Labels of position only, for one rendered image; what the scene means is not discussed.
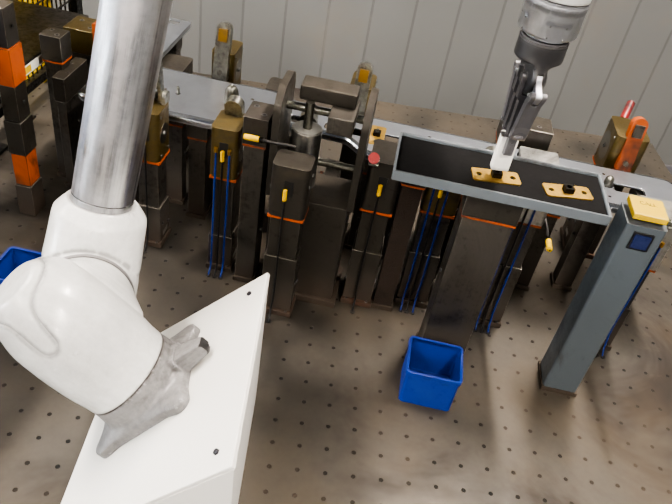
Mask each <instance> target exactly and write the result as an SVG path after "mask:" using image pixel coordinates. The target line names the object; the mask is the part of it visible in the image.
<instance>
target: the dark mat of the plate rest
mask: <svg viewBox="0 0 672 504"><path fill-rule="evenodd" d="M492 157H493V155H490V154H485V153H481V152H476V151H471V150H467V149H462V148H457V147H453V146H448V145H443V144H439V143H434V142H429V141H424V140H420V139H415V138H410V137H406V136H402V139H401V144H400V149H399V155H398V160H397V166H396V170H400V171H404V172H409V173H414V174H418V175H423V176H428V177H432V178H437V179H442V180H446V181H451V182H455V183H460V184H465V185H469V186H474V187H479V188H483V189H488V190H493V191H497V192H502V193H507V194H511V195H516V196H521V197H525V198H530V199H535V200H539V201H544V202H548V203H553V204H558V205H562V206H567V207H572V208H576V209H581V210H586V211H590V212H595V213H600V214H604V215H607V211H606V207H605V204H604V200H603V196H602V192H601V188H600V184H599V180H598V177H593V176H589V175H584V174H579V173H575V172H570V171H565V170H561V169H556V168H551V167H546V166H542V165H537V164H532V163H528V162H523V161H518V160H514V159H512V162H511V165H510V167H509V170H508V171H507V172H515V173H517V174H518V176H519V179H520V181H521V185H520V186H515V185H507V184H499V183H491V182H483V181H476V180H474V179H473V176H472V173H471V168H472V167H476V168H484V169H491V167H490V163H491V160H492ZM542 183H552V184H561V185H563V184H573V186H581V187H586V188H588V189H589V191H590V193H591V195H592V196H593V198H594V199H593V201H587V200H577V199H567V198H557V197H549V196H547V195H546V193H545V191H544V189H543V187H542Z"/></svg>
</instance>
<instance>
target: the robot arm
mask: <svg viewBox="0 0 672 504"><path fill-rule="evenodd" d="M591 1H592V0H525V1H524V5H523V8H522V10H521V14H520V17H519V20H518V23H519V26H520V28H521V30H520V33H519V36H518V39H517V42H516V45H515V48H514V53H515V55H516V56H517V57H518V58H519V59H520V60H521V61H518V60H515V61H514V63H513V71H512V77H511V81H510V85H509V89H508V93H507V97H506V101H505V105H504V109H503V112H502V116H501V120H503V121H504V122H503V124H502V129H504V130H501V133H500V136H499V139H498V142H497V145H496V148H495V151H494V154H493V157H492V160H491V163H490V167H491V170H499V171H508V170H509V167H510V165H511V162H512V159H513V156H514V153H515V151H516V148H517V145H518V142H519V141H525V139H526V137H527V135H528V133H529V131H530V129H531V127H532V125H533V123H534V121H535V119H536V117H537V115H538V113H539V111H540V109H541V107H542V106H543V105H544V103H545V102H546V100H547V94H542V88H543V87H544V86H545V85H546V82H547V78H548V76H547V74H548V70H549V69H551V68H554V67H558V66H560V65H561V64H562V63H563V60H564V57H565V55H566V52H567V50H568V47H569V44H570V43H569V42H572V41H574V40H575V39H576V38H577V37H578V34H579V32H580V29H581V26H582V24H583V21H584V18H585V16H586V13H587V12H588V10H589V7H590V6H589V5H590V3H591ZM172 3H173V0H100V2H99V8H98V15H97V22H96V28H95V35H94V42H93V48H92V55H91V62H90V68H89V75H88V81H87V88H86V95H85V101H84V108H83V115H82V121H81V128H80V134H79V141H78V148H77V154H76V161H75V168H74V174H73V181H72V187H71V189H70V190H69V191H67V192H66V193H64V194H63V195H61V196H60V197H59V198H58V199H56V200H55V201H54V203H53V205H52V208H51V212H50V217H49V222H48V227H47V231H46V236H45V240H44V245H43V249H42V257H39V258H36V259H33V260H30V261H27V262H25V263H23V264H21V265H20V266H18V267H17V268H16V269H15V270H14V271H12V272H11V273H10V274H9V275H8V277H7V278H6V279H5V280H4V281H3V282H2V284H1V285H0V341H1V343H2V344H3V346H4V347H5V348H6V350H7V351H8V352H9V353H10V354H11V356H12V357H13V358H14V359H15V360H16V361H17V362H19V363H20V364H21V365H22V366H23V367H25V368H26V369H27V370H29V371H30V372H31V373H32V374H34V375H35V376H36V377H38V378H39V379H40V380H42V381H43V382H45V383H46V384H47V385H49V386H50V387H52V388H53V389H55V390H56V391H58V392H59V393H61V394H62V395H64V396H65V397H67V398H69V399H70V400H72V401H74V402H75V403H77V404H79V405H81V406H83V407H85V408H87V409H88V410H90V411H91V412H93V413H95V414H96V415H97V416H98V417H99V418H100V419H102V420H103V421H104V422H105V423H104V428H103V432H102V435H101V437H100V440H99V442H98V444H97V447H96V453H97V455H99V456H100V457H102V458H103V459H105V458H108V457H109V456H110V455H112V454H113V453H114V452H115V451H116V450H117V449H118V448H120V447H121V446H122V445H124V444H126V443H127V442H129V441H130V440H132V439H134V438H135V437H137V436H139V435H140V434H142V433H143V432H145V431H147V430H148V429H150V428H152V427H153V426H155V425H157V424H158V423H160V422H161V421H163V420H165V419H166V418H168V417H171V416H174V415H177V414H180V413H181V412H182V411H183V410H184V409H185V408H186V407H187V405H188V403H189V401H190V396H189V382H190V375H191V369H192V368H194V367H195V366H196V365H197V364H198V363H199V362H200V361H201V360H202V359H203V358H204V357H205V356H206V355H207V354H208V353H209V352H210V346H209V344H208V343H209V342H208V341H207V340H206V339H205V338H203V337H198V336H199V334H200V329H199V328H198V327H197V326H196V325H194V324H190V325H188V326H186V327H185V328H184V329H182V330H181V331H180V332H179V333H177V334H176V335H175V336H173V337H171V338H170V339H169V338H168V337H166V336H164V335H163V334H161V333H160V332H159V331H157V330H156V329H155V328H154V327H153V326H152V325H151V324H150V323H149V322H148V321H147V320H146V319H145V318H144V317H143V312H142V310H141V307H140V305H139V303H138V301H137V298H136V294H137V289H138V283H139V273H140V269H141V264H142V256H143V249H144V241H145V234H146V227H147V218H146V216H145V214H144V212H143V210H142V209H141V207H140V206H139V204H138V203H137V202H136V200H135V196H136V191H137V186H138V180H139V175H140V170H141V165H142V160H143V154H144V149H145V144H146V139H147V134H148V128H149V123H150V118H151V113H152V108H153V102H154V97H155V92H156V87H157V82H158V76H159V71H160V66H161V61H162V56H163V50H164V45H165V40H166V35H167V30H168V24H169V19H170V14H171V9H172Z"/></svg>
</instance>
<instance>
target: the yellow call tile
mask: <svg viewBox="0 0 672 504"><path fill-rule="evenodd" d="M627 202H628V205H629V209H630V212H631V215H632V218H633V219H638V220H643V221H647V222H652V223H657V224H661V225H667V224H668V222H669V218H668V216H667V213H666V210H665V208H664V205H663V202H661V201H657V200H653V199H648V198H643V197H638V196H634V195H629V196H628V198H627Z"/></svg>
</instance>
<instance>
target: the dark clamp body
mask: <svg viewBox="0 0 672 504"><path fill-rule="evenodd" d="M397 146H398V143H396V142H391V141H387V140H382V139H376V140H374V144H373V148H372V152H371V153H373V152H375V153H377V154H378V155H379V156H380V162H379V165H378V167H374V166H370V165H369V166H368V168H367V175H366V180H365V181H364V184H365V185H364V190H363V195H362V199H361V204H360V209H359V211H362V214H361V219H360V223H359V228H358V229H357V231H356V235H355V239H354V243H353V248H352V252H351V257H350V260H349V262H348V263H349V266H348V271H347V273H346V275H345V281H344V285H343V290H342V294H341V298H340V302H343V303H347V304H352V305H353V306H352V310H350V313H351V314H354V313H355V311H354V306H355V305H356V306H361V307H365V308H370V306H371V301H372V295H373V290H374V285H375V283H376V280H377V279H376V275H377V271H378V267H379V263H380V259H381V257H382V249H383V244H384V238H385V235H384V234H385V230H386V226H387V222H388V218H389V217H391V218H392V215H393V210H394V206H395V202H396V198H397V194H398V193H399V186H400V182H401V181H397V180H392V179H391V177H392V172H393V167H394V161H395V156H396V151H397Z"/></svg>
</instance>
